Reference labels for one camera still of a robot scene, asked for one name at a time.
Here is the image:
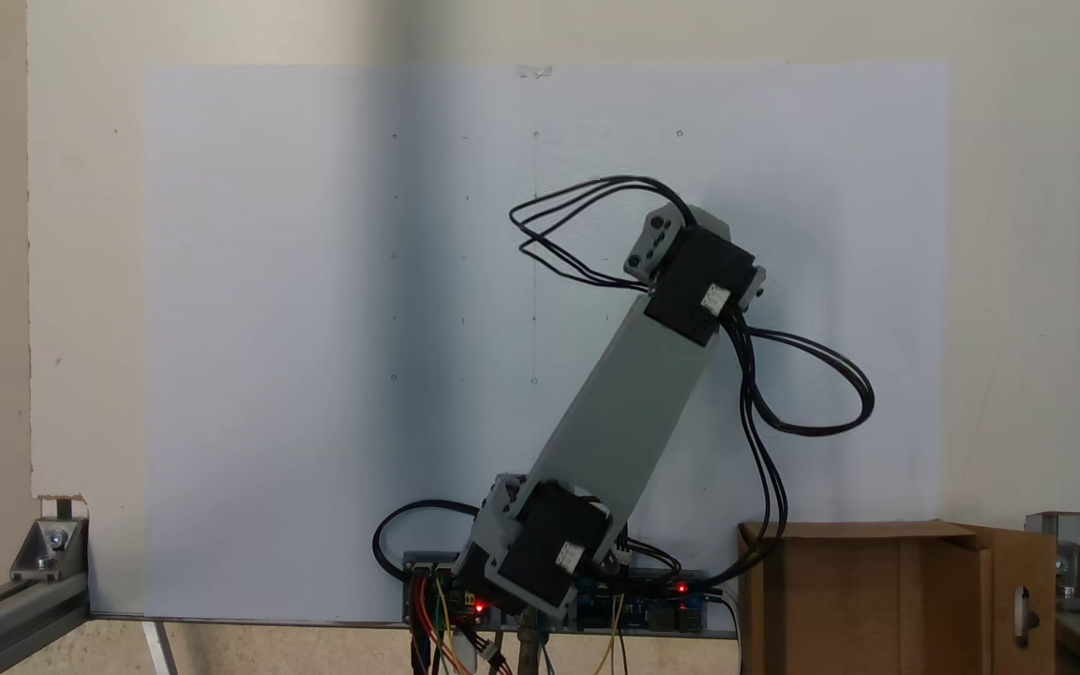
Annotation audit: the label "blue circuit board red LED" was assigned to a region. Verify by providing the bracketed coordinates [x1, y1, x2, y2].
[576, 567, 705, 634]

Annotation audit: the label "grey board mounting plate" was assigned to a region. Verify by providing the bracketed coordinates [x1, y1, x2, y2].
[402, 551, 738, 640]

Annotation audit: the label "brown cardboard box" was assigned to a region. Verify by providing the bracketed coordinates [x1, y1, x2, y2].
[737, 520, 1058, 675]

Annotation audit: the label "black servo cable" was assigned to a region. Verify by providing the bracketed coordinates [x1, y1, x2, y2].
[508, 175, 696, 290]
[720, 309, 877, 587]

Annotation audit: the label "black power cable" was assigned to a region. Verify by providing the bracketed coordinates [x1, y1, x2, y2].
[373, 500, 483, 584]

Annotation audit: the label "circuit board with jumper wires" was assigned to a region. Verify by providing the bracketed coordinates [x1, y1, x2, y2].
[404, 553, 485, 627]

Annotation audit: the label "coloured jumper wires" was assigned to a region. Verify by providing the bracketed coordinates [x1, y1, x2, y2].
[412, 577, 466, 675]

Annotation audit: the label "yellow wire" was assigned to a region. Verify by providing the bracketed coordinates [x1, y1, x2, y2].
[596, 595, 627, 675]

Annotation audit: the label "white cable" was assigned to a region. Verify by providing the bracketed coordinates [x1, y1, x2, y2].
[704, 586, 743, 675]

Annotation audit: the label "metal corner bracket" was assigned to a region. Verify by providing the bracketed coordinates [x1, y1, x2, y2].
[1026, 511, 1080, 612]
[10, 516, 89, 582]

